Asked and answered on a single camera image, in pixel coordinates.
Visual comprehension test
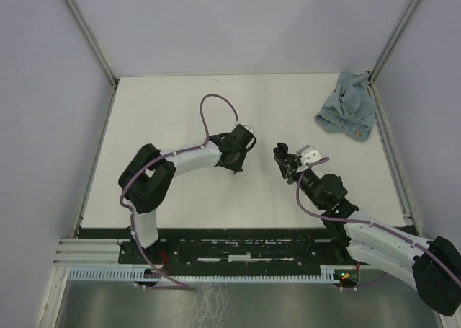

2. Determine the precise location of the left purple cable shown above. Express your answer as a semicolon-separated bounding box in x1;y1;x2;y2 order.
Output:
120;94;241;290

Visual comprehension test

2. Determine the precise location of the aluminium frame post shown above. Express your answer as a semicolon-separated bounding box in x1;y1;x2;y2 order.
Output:
63;0;119;87
369;0;423;84

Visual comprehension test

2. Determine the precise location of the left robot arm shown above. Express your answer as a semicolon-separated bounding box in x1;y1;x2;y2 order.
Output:
118;123;256;263

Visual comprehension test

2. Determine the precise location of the right aluminium frame post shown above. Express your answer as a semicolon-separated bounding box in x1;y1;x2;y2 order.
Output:
369;0;423;84

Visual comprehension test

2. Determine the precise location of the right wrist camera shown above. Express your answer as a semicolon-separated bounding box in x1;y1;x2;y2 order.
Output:
296;144;321;167

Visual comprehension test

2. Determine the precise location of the white cable duct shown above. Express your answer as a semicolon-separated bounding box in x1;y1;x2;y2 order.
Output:
67;267;339;284

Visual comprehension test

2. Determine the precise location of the left aluminium frame post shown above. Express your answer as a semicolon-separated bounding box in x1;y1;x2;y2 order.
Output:
63;0;119;87

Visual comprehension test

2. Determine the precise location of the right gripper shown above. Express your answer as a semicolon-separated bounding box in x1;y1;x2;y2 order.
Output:
273;151;323;210

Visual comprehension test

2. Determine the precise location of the blue denim cloth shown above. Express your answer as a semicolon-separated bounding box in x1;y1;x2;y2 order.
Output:
315;72;376;142

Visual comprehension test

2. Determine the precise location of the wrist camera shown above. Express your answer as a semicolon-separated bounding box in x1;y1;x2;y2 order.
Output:
242;125;254;133
296;144;321;167

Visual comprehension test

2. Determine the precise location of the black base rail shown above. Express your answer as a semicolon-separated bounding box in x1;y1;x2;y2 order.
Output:
118;228;357;275

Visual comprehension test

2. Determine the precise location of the black earbud charging case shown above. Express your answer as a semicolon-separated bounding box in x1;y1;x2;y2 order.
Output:
273;142;289;159

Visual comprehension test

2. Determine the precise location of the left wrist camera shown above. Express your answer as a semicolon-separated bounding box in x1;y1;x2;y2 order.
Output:
242;125;254;133

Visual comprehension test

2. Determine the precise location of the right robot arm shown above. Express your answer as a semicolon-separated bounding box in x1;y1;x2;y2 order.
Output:
273;143;460;316

